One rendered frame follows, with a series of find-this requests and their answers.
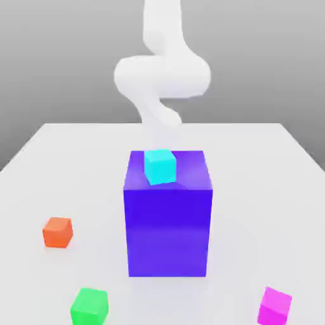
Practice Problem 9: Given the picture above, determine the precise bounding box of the small magenta cube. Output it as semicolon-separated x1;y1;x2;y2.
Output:
256;286;293;325

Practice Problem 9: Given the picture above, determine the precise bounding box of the small orange cube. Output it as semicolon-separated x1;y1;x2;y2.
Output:
42;216;74;249

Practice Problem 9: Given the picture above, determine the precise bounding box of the small cyan cube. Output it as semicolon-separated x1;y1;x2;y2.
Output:
143;149;177;186

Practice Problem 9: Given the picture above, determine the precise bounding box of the large purple box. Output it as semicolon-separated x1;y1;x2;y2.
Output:
123;150;213;278

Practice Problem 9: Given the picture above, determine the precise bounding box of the small green cube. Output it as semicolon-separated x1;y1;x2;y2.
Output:
70;287;109;325

